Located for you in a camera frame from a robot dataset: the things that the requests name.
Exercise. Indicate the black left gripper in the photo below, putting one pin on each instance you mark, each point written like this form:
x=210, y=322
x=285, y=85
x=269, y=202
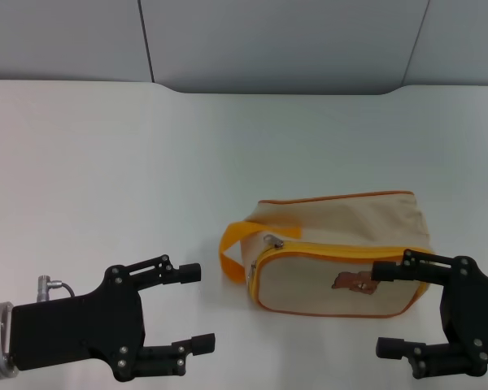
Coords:
x=77, y=329

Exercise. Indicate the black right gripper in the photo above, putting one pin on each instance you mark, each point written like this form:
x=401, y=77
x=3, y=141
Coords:
x=476, y=313

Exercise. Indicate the beige bear print food bag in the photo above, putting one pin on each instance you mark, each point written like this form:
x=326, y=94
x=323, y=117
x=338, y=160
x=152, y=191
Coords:
x=329, y=227

